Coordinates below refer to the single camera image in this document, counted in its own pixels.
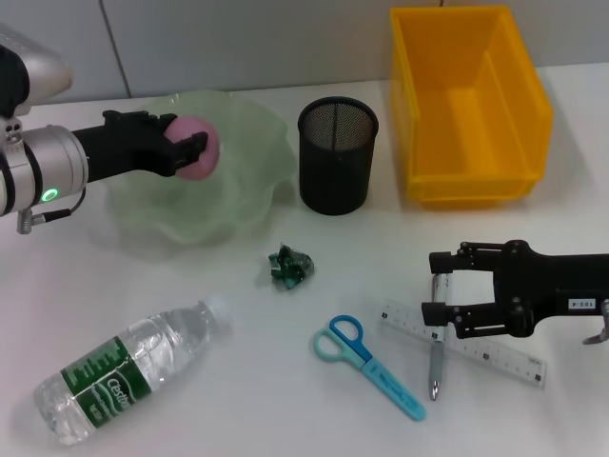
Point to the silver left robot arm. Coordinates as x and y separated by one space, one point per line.
47 166

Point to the black mesh pen holder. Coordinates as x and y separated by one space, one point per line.
335 162

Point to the silver pen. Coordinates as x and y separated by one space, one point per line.
437 366

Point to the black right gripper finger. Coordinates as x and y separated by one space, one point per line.
471 259
480 319

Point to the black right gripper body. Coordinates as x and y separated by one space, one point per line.
561 281

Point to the pink toy peach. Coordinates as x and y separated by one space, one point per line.
190 125

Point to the yellow plastic bin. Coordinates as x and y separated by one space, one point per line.
457 143

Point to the clear water bottle green label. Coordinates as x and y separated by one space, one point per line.
114 376

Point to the transparent plastic ruler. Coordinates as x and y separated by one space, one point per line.
504 362

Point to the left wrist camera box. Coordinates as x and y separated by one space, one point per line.
43 62

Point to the blue scissors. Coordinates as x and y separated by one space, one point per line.
380 376

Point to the green plastic wrapper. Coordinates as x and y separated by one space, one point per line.
290 266

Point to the green glass fruit plate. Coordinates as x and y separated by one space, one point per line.
238 190

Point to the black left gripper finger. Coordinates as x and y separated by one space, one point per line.
188 150
159 121

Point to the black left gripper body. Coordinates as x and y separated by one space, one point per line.
123 147

